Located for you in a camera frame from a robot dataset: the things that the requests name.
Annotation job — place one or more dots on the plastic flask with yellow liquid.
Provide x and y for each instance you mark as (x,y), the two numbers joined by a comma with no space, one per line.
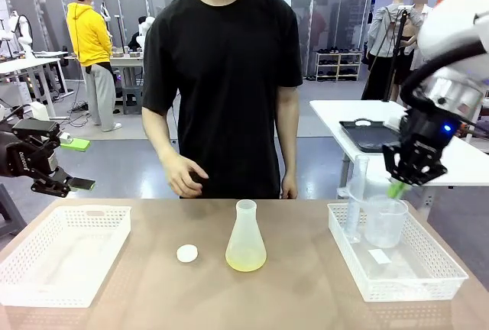
(245,246)

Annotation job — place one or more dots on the white paper label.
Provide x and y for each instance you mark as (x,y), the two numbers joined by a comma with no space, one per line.
(379,256)

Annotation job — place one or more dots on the clear plastic beaker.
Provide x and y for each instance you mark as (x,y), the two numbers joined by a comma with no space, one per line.
(384,227)

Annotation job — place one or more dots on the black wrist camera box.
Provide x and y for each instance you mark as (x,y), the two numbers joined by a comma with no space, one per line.
(36,128)

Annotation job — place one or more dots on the white side table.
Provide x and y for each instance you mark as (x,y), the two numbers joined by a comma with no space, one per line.
(336,110)

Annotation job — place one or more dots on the black tray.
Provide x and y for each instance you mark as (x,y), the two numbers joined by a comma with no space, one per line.
(370,139)

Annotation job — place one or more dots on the person in black t-shirt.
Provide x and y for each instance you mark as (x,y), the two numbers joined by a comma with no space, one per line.
(221,78)

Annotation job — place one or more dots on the clear graduated cylinder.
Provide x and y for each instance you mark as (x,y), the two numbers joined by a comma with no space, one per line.
(357,208)

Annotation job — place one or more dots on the white round cap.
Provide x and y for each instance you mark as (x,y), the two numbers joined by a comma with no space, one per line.
(187,253)

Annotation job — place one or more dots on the person's left forearm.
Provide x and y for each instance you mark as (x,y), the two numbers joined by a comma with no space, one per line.
(288,131)

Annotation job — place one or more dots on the mannequin in grey shirt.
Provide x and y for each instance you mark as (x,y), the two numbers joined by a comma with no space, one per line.
(382,32)

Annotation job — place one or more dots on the white shoe rack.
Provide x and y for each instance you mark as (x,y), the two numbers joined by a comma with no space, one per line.
(338,66)

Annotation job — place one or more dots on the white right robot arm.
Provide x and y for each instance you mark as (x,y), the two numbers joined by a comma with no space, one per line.
(447,28)

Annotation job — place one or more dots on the white round item on tray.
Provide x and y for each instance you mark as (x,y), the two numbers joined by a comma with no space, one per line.
(363,122)

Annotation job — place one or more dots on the white perforated basket with label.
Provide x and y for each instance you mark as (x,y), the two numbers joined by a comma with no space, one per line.
(397,288)

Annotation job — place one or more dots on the man in yellow hoodie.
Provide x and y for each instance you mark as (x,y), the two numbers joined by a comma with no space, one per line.
(89,36)

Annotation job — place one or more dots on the white desk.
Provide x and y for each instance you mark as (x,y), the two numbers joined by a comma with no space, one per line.
(26,64)

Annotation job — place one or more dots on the person's right hand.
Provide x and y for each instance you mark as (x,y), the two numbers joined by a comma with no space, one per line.
(183,173)

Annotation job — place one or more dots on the person's right forearm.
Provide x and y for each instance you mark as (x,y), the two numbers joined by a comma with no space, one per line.
(158,131)

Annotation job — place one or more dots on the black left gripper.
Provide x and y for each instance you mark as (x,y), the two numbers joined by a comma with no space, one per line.
(23,158)

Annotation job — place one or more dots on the empty white perforated basket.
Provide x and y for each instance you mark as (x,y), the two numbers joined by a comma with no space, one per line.
(23,280)

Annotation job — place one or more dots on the person's left hand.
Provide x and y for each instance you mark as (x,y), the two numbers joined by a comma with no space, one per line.
(289,186)

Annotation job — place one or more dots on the white humanoid robot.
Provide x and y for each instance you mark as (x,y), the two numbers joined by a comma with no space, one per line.
(21,32)

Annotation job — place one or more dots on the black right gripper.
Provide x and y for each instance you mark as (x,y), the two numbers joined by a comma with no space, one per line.
(426,133)

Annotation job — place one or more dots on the black tripod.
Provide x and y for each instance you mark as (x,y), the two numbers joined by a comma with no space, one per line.
(395,51)

